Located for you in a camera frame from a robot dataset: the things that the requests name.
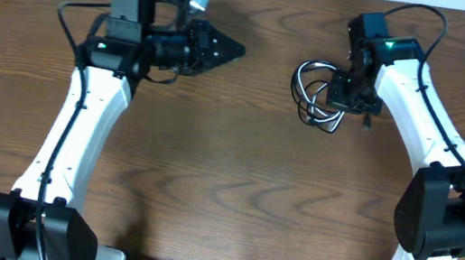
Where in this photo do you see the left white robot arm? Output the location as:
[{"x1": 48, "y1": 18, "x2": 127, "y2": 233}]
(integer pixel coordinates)
[{"x1": 0, "y1": 0, "x2": 246, "y2": 260}]

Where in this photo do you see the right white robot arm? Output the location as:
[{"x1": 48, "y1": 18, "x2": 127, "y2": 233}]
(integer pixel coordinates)
[{"x1": 326, "y1": 13, "x2": 465, "y2": 260}]

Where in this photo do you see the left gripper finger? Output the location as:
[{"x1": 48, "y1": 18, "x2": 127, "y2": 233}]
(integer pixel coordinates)
[
  {"x1": 204, "y1": 50, "x2": 245, "y2": 71},
  {"x1": 208, "y1": 25, "x2": 245, "y2": 54}
]

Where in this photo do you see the black usb cable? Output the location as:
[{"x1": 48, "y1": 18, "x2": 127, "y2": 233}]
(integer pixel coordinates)
[{"x1": 284, "y1": 56, "x2": 381, "y2": 140}]

